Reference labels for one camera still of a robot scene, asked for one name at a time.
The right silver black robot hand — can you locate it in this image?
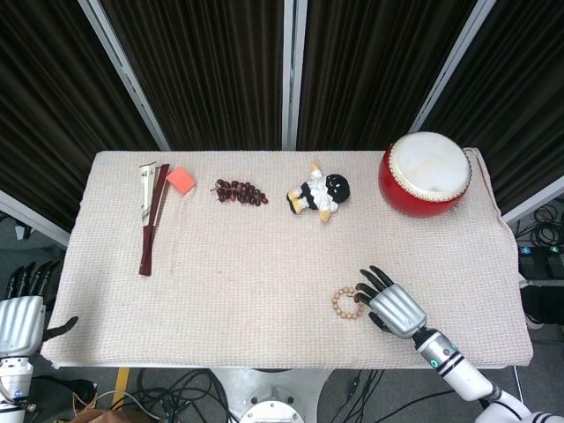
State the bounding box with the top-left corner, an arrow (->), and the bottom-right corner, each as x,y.
355,265 -> 427,339

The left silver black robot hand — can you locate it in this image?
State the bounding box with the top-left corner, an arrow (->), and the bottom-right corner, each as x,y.
0,260 -> 79,358

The wooden bead bracelet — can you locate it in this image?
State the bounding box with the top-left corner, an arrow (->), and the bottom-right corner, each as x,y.
331,286 -> 369,322

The brown paper bag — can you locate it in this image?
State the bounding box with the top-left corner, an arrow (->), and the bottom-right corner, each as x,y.
71,390 -> 143,423

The beige waffle-weave tablecloth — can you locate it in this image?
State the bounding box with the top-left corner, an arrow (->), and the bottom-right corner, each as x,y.
41,149 -> 533,369

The red drum with white skin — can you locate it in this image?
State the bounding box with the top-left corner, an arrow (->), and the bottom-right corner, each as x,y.
377,130 -> 473,219

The black white plush doll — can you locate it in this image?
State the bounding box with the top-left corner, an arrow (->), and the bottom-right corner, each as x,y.
286,162 -> 353,224

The dark red folding fan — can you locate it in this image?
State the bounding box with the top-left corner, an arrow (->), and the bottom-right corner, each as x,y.
137,163 -> 171,278

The black bag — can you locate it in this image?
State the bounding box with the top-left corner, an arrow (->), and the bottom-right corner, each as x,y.
523,284 -> 564,330

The black power strip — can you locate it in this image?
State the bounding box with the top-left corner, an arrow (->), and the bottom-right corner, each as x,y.
517,245 -> 564,279

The dark red grape bunch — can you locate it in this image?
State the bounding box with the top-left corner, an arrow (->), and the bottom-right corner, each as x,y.
210,178 -> 270,206

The orange foam block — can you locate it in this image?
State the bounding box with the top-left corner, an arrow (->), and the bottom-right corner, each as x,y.
166,166 -> 197,196

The dark ribbed partition panel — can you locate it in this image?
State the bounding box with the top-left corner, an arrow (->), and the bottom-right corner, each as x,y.
297,0 -> 479,152
0,0 -> 160,233
421,0 -> 564,213
99,0 -> 288,152

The black floor cable tangle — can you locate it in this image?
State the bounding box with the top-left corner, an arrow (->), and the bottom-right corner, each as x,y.
341,368 -> 444,423
516,204 -> 564,249
94,368 -> 231,423

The aluminium partition rail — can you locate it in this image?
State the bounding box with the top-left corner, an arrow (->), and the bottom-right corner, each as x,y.
501,188 -> 564,226
0,189 -> 72,247

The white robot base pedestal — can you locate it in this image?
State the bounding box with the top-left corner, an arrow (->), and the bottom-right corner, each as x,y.
211,367 -> 337,423

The aluminium partition post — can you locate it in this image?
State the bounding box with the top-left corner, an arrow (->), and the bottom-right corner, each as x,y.
280,0 -> 308,151
78,0 -> 172,152
411,0 -> 504,134

